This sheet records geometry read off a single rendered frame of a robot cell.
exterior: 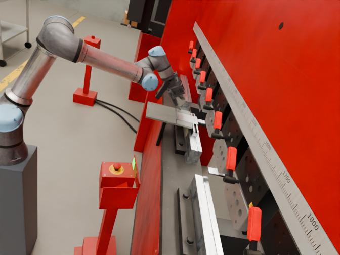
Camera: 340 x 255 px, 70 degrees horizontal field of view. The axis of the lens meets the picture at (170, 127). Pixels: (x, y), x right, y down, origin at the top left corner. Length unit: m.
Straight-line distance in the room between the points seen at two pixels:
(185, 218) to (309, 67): 0.69
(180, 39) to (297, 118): 1.67
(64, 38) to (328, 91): 0.84
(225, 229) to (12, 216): 1.04
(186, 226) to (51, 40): 0.84
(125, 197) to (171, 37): 1.37
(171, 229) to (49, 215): 1.23
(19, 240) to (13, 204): 0.30
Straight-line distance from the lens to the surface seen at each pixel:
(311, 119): 0.51
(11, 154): 1.25
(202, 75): 1.19
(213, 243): 0.90
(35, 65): 1.19
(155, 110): 1.38
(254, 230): 0.54
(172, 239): 0.96
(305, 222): 0.48
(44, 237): 1.95
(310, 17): 0.63
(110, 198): 1.19
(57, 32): 1.03
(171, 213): 1.03
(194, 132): 1.31
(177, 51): 2.13
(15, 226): 1.57
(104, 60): 1.04
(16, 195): 1.37
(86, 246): 1.77
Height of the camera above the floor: 1.65
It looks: 31 degrees down
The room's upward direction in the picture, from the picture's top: 19 degrees clockwise
